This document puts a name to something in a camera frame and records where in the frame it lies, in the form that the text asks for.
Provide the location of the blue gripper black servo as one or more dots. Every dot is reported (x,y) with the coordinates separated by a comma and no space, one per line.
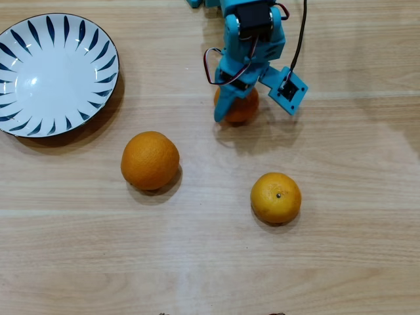
(225,100)

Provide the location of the small dark orange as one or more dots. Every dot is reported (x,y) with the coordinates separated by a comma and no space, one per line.
(244,110)

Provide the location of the large orange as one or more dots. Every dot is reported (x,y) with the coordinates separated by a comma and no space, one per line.
(150,160)

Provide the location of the yellowish orange with stem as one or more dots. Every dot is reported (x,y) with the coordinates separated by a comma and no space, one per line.
(275,198)

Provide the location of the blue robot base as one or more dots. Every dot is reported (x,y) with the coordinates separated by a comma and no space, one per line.
(194,3)

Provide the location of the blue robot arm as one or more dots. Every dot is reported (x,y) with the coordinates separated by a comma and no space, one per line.
(279,39)

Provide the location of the white plate blue leaf pattern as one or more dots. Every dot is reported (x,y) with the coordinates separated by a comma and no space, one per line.
(49,85)

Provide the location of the small brown edge object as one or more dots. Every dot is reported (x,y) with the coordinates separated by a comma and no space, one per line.
(277,313)

